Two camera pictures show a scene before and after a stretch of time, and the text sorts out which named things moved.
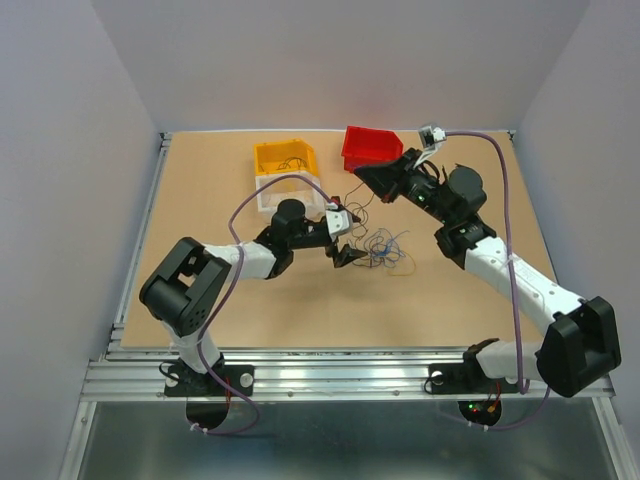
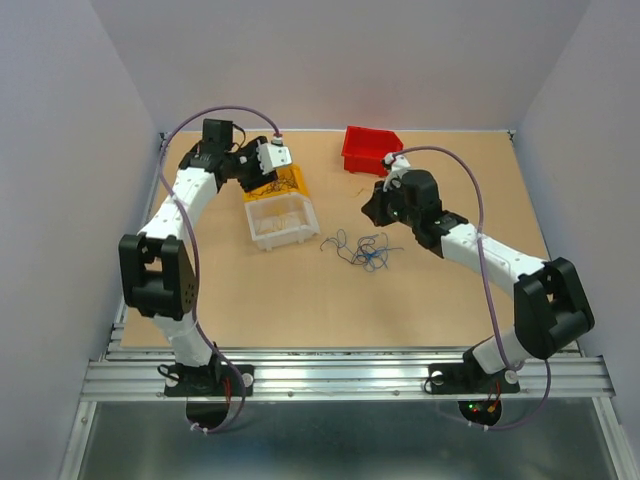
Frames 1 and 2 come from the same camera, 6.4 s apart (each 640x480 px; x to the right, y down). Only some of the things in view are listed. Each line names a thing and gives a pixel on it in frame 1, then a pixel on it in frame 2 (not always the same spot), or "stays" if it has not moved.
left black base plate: [182, 380] stays
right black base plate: [467, 378] stays
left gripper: [346, 253] -> [258, 179]
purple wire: [381, 247] -> [280, 182]
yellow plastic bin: [283, 157] -> [289, 180]
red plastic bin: [364, 147] stays
